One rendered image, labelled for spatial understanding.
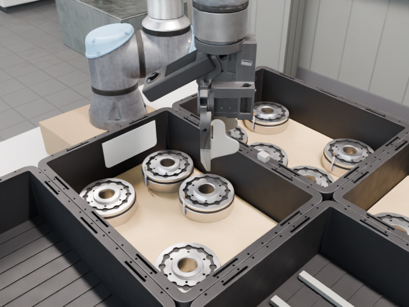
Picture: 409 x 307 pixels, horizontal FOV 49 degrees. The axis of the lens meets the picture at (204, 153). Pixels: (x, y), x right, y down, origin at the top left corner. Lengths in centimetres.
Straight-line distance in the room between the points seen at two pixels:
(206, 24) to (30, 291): 47
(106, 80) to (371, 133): 61
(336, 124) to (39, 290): 68
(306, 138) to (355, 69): 199
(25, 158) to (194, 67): 73
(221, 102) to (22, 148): 76
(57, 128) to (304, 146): 61
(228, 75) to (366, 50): 233
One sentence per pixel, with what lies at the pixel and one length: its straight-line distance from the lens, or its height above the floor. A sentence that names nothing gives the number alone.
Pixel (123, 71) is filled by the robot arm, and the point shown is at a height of 94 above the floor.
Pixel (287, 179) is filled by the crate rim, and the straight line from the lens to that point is 75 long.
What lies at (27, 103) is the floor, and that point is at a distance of 307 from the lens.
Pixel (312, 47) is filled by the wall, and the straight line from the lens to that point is 314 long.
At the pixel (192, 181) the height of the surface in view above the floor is 86.
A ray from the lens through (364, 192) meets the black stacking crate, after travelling 82.
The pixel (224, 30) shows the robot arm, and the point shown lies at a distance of 60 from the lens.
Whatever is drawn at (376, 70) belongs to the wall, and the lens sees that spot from 295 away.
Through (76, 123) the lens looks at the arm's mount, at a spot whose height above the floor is 79.
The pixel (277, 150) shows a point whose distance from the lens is 94.
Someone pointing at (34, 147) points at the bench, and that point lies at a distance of 130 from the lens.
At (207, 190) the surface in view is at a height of 85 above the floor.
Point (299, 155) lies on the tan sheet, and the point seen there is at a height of 83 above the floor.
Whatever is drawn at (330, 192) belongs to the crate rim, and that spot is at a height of 93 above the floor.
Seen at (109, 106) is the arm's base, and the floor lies 85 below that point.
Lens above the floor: 139
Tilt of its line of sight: 35 degrees down
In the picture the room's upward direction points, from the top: straight up
